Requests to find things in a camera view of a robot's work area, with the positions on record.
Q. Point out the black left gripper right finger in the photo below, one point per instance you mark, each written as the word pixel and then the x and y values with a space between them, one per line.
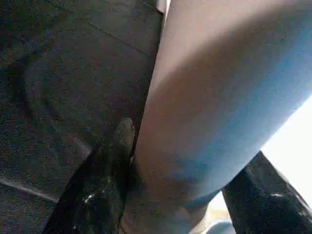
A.
pixel 268 207

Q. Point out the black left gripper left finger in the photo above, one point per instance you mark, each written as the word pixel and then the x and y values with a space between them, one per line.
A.
pixel 97 195

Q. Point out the white plastic table leg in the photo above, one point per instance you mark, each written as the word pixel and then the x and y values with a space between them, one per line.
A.
pixel 207 97

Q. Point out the black work mat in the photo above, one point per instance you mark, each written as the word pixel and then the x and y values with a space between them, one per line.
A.
pixel 61 85

